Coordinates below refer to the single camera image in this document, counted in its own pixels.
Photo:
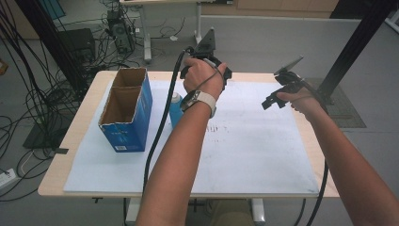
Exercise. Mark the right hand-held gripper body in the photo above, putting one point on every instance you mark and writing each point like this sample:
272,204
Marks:
290,78

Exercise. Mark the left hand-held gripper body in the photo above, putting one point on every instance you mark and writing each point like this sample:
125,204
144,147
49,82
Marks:
207,44

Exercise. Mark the blue bottle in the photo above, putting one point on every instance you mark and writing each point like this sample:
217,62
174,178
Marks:
175,113

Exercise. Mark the blue cardboard box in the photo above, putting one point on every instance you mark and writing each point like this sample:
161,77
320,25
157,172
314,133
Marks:
135,125

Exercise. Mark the person's right hand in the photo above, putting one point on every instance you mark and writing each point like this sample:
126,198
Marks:
302,102

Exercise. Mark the person's left hand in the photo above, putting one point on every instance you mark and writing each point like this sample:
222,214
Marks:
200,75

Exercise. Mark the white table mat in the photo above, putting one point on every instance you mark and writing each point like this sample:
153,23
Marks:
251,150

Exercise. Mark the computer tower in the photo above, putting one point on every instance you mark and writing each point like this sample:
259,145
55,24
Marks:
120,31

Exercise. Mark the white table leg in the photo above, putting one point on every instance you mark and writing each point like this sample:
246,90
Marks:
258,212
133,212

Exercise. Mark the black equipment box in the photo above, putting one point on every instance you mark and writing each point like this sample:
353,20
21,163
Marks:
78,44

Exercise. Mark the black tape piece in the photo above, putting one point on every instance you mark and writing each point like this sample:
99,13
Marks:
61,151

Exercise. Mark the white power strip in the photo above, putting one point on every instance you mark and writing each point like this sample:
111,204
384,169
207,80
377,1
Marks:
7,179

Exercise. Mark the white desk frame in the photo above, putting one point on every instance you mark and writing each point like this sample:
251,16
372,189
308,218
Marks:
146,37

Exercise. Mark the black metal stand post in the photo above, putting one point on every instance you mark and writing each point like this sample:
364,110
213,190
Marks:
354,47
53,44

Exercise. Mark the black stand base plate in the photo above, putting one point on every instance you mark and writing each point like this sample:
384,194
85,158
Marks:
40,138

